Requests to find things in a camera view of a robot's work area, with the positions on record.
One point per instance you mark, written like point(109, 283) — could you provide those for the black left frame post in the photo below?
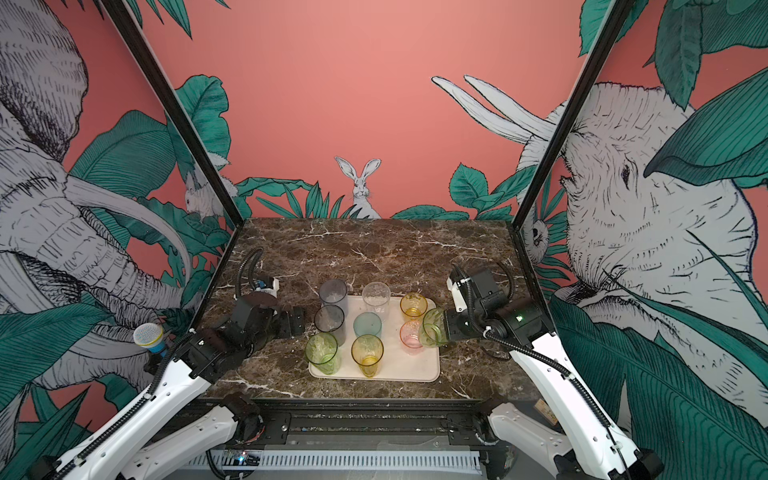
point(122, 18)

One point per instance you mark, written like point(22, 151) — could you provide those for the green short tumbler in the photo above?
point(432, 332)

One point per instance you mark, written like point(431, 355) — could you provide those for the black front frame rail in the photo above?
point(299, 422)

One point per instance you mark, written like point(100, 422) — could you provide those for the white ribbed vent strip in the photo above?
point(467, 462)

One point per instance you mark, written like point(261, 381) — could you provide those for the black frame post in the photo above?
point(610, 28)
point(122, 18)

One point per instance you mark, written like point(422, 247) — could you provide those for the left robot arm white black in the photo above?
point(122, 449)

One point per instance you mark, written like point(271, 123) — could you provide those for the dark smoky transparent tumbler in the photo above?
point(330, 319)

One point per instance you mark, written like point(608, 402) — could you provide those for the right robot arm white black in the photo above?
point(588, 444)

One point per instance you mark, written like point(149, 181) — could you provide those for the blue-grey transparent tumbler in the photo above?
point(334, 292)

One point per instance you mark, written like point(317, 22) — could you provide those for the beige plastic tray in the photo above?
point(398, 364)

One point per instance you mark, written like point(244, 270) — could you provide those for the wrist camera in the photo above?
point(265, 284)
point(478, 289)

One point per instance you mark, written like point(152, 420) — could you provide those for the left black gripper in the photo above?
point(288, 329)

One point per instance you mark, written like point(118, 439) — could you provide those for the wooden tag on rail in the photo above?
point(546, 412)

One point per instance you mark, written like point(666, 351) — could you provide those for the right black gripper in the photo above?
point(454, 332)

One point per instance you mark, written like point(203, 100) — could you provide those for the pink faceted short tumbler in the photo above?
point(409, 335)

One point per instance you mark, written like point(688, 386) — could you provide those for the black right frame post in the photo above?
point(610, 28)

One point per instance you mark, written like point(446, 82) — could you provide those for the amber faceted tumbler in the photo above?
point(413, 306)

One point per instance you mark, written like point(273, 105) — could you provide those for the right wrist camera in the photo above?
point(478, 289)

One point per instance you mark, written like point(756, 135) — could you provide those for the clear pink tall tumbler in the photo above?
point(376, 297)

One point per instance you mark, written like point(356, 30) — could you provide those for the light green faceted tumbler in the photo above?
point(322, 352)

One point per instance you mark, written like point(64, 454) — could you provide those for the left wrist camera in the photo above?
point(265, 284)

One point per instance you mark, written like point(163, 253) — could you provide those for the teal frosted tumbler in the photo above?
point(367, 323)

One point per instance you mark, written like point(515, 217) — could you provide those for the yellow tall tumbler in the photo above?
point(367, 352)

